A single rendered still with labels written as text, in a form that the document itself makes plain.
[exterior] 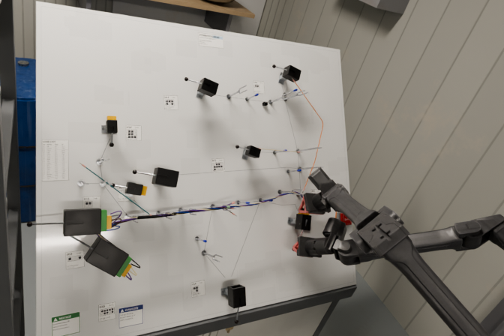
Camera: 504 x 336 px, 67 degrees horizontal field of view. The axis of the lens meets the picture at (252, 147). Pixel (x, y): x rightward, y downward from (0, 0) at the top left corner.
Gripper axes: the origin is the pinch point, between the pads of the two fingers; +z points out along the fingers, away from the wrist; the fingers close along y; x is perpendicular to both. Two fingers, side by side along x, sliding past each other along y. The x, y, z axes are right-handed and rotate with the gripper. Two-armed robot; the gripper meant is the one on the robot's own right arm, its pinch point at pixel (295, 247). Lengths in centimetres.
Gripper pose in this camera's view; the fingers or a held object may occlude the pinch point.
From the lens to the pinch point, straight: 150.1
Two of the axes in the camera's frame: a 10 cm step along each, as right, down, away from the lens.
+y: -8.6, -2.3, -4.5
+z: -5.0, 2.6, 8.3
